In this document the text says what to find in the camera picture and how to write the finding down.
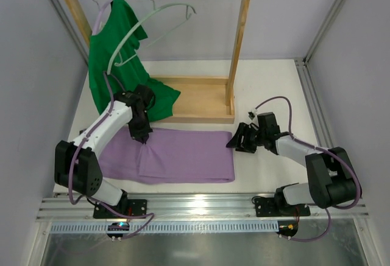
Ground right controller board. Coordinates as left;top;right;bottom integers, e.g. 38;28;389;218
276;220;299;238

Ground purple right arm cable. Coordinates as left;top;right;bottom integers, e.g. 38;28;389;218
254;96;363;245

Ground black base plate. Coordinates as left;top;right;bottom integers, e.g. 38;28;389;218
252;196;311;217
93;198;147;219

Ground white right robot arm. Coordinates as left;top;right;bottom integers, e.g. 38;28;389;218
226;112;361;211

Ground green t-shirt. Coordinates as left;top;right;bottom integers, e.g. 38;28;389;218
88;0;180;122

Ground slotted grey cable duct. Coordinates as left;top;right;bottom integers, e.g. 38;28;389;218
49;220;278;234

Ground pale green clothes hanger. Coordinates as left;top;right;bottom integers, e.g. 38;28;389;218
105;0;197;80

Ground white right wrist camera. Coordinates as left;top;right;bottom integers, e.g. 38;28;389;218
248;108;257;122

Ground wooden clothes rack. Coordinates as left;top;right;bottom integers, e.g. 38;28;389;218
64;0;250;124

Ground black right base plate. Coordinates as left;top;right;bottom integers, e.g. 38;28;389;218
252;196;311;217

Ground purple trousers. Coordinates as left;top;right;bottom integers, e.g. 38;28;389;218
99;128;235;184

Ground controller board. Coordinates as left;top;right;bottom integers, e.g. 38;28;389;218
276;220;299;238
106;222;130;239

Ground left controller board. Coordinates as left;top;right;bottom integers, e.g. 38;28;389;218
106;222;130;239

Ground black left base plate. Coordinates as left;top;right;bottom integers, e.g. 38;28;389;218
93;198;147;219

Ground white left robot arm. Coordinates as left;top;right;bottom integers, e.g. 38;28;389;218
54;85;155;218

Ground aluminium mounting rail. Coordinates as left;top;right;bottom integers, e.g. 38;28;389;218
36;192;366;222

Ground purple clothes hanger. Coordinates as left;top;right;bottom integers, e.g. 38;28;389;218
92;0;112;35

